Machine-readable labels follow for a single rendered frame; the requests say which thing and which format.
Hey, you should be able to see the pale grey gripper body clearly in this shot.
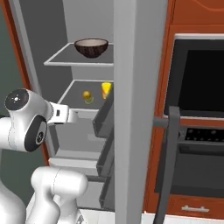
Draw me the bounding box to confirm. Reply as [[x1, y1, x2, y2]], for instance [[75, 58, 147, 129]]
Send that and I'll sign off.
[[68, 109, 81, 123]]

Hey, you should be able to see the brown bowl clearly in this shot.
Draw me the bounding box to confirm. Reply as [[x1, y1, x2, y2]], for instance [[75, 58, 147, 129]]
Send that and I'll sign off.
[[73, 38, 109, 59]]

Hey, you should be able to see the dark grey oven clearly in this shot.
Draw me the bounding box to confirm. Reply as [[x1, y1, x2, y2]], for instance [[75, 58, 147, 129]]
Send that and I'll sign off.
[[153, 124, 224, 200]]

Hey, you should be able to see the orange wooden cabinet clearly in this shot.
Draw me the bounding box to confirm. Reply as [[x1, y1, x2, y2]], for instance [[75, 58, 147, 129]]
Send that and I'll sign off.
[[142, 0, 224, 224]]

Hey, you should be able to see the grey fridge door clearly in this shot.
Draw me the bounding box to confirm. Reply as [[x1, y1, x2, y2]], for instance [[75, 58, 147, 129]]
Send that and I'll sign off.
[[113, 0, 169, 224]]

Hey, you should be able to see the grey fridge shelf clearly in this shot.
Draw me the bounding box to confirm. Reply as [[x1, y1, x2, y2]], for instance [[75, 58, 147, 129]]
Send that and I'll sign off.
[[43, 42, 115, 68], [57, 79, 115, 114]]

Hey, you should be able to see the grey fridge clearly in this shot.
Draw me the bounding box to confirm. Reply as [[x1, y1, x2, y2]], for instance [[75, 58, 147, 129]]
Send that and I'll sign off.
[[8, 0, 116, 212]]

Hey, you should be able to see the orange drawer front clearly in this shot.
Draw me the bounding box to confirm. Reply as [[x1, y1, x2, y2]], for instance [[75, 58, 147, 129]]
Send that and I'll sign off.
[[143, 193, 224, 221]]

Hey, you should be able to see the yellow round fruit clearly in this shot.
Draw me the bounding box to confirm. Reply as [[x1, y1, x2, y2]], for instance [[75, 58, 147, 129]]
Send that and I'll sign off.
[[82, 90, 95, 105]]

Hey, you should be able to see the dark grey door bin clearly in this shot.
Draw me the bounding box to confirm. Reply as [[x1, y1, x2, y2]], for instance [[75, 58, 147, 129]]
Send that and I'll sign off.
[[92, 90, 115, 140], [98, 171, 116, 212], [96, 128, 115, 178]]

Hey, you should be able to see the dark grey fridge door handle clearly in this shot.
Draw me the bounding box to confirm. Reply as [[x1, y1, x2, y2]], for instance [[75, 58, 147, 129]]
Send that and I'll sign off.
[[152, 106, 187, 224]]

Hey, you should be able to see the white fridge drawer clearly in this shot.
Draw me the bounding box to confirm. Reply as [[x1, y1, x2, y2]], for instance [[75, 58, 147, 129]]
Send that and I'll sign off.
[[47, 148, 102, 177]]

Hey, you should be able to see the yellow juice carton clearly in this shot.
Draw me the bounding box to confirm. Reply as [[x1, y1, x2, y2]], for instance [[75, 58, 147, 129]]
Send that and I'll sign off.
[[101, 81, 113, 101]]

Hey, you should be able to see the silver drawer handle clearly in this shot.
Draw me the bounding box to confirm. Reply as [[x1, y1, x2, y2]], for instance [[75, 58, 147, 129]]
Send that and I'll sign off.
[[180, 205, 211, 214]]

